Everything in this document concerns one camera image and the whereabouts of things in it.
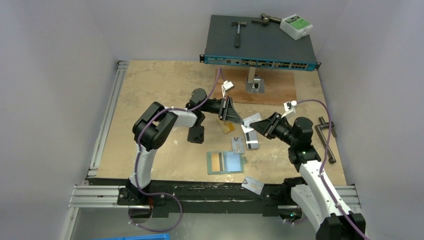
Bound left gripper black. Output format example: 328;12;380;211
200;96;243;125

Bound black credit card stack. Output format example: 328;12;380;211
187;125;205;144

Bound teal card holder wallet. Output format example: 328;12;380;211
206;151;246;175

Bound gold credit card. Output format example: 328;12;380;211
217;120;235;134
210;152;224;173

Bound silver card face up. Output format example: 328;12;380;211
231;137;246;155

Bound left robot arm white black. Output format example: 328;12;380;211
129;88;244;205

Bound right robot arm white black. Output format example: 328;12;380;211
249;112;366;240

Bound plywood board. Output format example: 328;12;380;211
222;67;297;106

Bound small claw hammer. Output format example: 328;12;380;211
231;21;247;48

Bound dark hammer tool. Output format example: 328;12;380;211
251;13;282;26

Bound white green box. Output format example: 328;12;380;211
279;14;313;41

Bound blue plastic bin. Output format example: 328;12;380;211
94;233;170;240

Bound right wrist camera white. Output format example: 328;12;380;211
282;100;298;117

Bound metal post stand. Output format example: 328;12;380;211
245;67;265;94

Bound network switch dark blue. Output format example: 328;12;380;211
199;15;321;72

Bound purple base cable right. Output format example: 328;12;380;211
281;211;309;226

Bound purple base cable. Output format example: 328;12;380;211
281;211;309;226
127;193;184;233

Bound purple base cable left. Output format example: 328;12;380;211
127;193;184;233

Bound aluminium frame rail left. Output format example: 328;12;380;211
86;60;130;178

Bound aluminium frame rail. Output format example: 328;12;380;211
68;185;120;209
86;60;130;178

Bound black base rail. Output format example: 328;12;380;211
83;177;303;221

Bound aluminium frame rail front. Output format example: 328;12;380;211
68;185;120;209

